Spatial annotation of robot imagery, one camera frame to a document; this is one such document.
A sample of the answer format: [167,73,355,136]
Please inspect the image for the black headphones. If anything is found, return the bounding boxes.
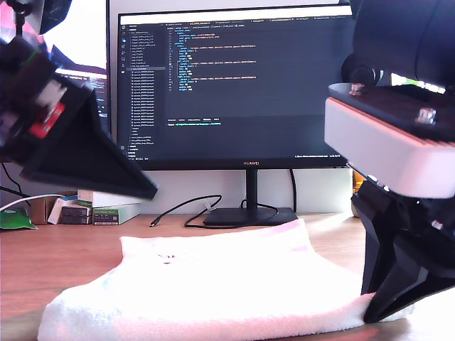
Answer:
[341,53,383,86]

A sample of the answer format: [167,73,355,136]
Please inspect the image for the green snack bag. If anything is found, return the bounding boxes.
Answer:
[0,207,38,231]

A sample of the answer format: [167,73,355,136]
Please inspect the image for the amber glass jar grey base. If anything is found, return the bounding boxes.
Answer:
[351,167,364,218]

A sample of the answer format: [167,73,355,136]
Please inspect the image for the green white barcode box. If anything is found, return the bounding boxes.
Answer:
[92,205,143,226]

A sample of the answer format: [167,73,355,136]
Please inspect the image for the white cable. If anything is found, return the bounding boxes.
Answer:
[0,193,68,212]

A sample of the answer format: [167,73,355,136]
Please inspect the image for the brown cardboard box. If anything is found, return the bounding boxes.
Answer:
[28,195,58,225]

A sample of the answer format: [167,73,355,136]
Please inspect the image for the small dark white box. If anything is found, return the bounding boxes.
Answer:
[60,206,92,216]
[60,214,90,225]

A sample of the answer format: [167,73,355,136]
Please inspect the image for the white pink tea towel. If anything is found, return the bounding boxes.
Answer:
[37,218,417,341]

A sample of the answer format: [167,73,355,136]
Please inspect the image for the thin black cable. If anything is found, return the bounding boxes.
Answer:
[0,162,23,189]

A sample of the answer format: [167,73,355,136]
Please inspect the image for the wide black monitor with stand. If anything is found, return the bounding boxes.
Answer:
[115,3,356,227]

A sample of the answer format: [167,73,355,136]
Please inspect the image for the black USB cable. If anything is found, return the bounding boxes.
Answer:
[149,194,223,229]

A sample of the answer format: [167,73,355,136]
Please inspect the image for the black monitor cable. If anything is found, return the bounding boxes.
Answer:
[289,168,299,214]

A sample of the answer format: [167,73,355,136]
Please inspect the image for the black desk cable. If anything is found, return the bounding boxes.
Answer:
[0,186,31,200]

